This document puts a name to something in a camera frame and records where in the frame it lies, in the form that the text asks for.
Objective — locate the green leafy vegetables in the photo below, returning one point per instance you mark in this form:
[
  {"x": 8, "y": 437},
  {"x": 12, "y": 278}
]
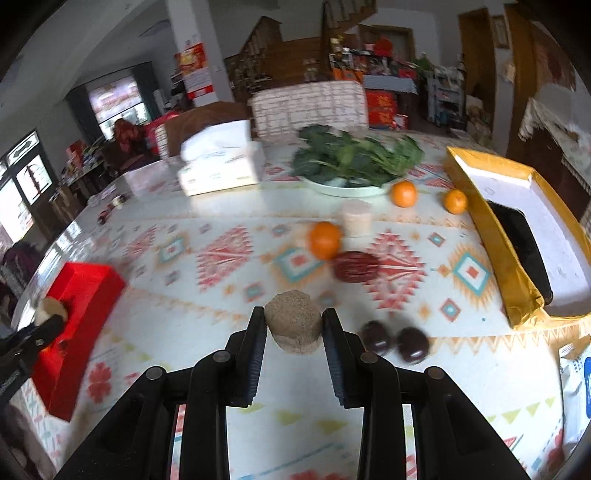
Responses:
[{"x": 330, "y": 156}]

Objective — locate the dark round fruit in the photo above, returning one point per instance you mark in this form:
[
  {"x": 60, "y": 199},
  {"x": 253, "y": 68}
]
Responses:
[
  {"x": 413, "y": 345},
  {"x": 376, "y": 337}
]

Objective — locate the white blue packet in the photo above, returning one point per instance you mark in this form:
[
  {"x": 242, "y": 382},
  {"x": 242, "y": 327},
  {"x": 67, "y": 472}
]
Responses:
[{"x": 574, "y": 369}]

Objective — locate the black smartphone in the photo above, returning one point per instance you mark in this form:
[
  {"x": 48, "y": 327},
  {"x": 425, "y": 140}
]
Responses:
[{"x": 518, "y": 231}]

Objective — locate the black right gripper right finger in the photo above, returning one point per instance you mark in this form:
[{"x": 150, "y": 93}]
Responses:
[{"x": 453, "y": 440}]

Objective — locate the white patterned chair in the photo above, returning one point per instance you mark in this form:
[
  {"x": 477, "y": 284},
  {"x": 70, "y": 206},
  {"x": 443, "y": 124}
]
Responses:
[{"x": 284, "y": 111}]

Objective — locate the white tissue box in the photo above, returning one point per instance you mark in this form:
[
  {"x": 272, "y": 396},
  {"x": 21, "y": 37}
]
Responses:
[{"x": 221, "y": 157}]

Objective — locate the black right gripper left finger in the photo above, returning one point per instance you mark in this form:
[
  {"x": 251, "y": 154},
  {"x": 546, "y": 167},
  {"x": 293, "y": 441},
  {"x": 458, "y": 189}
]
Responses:
[{"x": 134, "y": 440}]

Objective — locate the dark red jujube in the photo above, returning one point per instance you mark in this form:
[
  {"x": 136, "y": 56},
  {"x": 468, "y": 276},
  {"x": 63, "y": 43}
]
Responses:
[{"x": 355, "y": 267}]

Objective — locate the orange tangerine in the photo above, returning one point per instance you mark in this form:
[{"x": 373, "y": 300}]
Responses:
[
  {"x": 455, "y": 202},
  {"x": 404, "y": 194},
  {"x": 324, "y": 240}
]

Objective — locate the beige yam chunk back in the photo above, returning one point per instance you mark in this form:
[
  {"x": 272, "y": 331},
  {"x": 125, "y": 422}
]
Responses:
[{"x": 357, "y": 218}]

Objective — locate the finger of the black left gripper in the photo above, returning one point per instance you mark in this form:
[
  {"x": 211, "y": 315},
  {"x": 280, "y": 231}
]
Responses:
[{"x": 20, "y": 351}]

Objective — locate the small candies on table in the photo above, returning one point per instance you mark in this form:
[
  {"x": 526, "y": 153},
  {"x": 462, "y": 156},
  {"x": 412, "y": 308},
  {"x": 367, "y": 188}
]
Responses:
[{"x": 115, "y": 203}]

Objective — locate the brown wooden chair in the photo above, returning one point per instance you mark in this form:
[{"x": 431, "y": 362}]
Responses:
[{"x": 170, "y": 135}]

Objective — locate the white plate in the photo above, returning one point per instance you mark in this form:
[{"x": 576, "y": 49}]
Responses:
[{"x": 347, "y": 192}]

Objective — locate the red cardboard box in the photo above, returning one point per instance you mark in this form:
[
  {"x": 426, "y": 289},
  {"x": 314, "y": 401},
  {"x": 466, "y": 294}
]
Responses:
[{"x": 88, "y": 292}]

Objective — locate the red wall calendar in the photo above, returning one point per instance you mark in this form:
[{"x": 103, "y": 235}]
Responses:
[{"x": 193, "y": 68}]

